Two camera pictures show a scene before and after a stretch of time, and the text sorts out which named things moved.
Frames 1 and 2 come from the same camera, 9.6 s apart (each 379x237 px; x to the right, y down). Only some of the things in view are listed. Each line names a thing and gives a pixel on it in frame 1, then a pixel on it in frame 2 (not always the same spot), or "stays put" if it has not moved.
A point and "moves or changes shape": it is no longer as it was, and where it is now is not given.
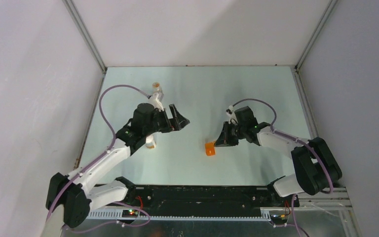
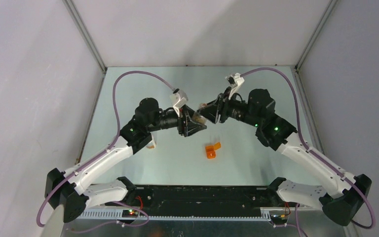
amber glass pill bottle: (156, 87) → (196, 117)
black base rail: (206, 199) stays put
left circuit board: (130, 213) stays put
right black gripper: (224, 139) → (221, 106)
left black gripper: (180, 121) → (188, 128)
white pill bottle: (150, 142) stays put
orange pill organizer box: (209, 148) moves or changes shape
